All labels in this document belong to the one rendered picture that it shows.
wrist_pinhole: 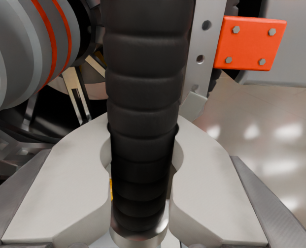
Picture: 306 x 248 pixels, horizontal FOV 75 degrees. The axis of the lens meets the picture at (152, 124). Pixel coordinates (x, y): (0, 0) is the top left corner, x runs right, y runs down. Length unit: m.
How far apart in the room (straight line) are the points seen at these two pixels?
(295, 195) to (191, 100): 1.22
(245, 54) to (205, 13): 0.08
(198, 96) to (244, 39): 0.10
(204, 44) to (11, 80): 0.23
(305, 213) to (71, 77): 1.30
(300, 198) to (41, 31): 1.43
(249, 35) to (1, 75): 0.29
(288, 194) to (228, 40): 1.23
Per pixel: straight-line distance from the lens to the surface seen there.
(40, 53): 0.23
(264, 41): 0.34
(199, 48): 0.31
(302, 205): 1.44
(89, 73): 0.59
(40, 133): 0.53
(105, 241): 0.77
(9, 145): 0.51
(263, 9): 0.51
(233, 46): 0.32
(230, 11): 0.40
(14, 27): 0.21
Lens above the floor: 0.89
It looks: 30 degrees down
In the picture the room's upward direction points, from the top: 4 degrees clockwise
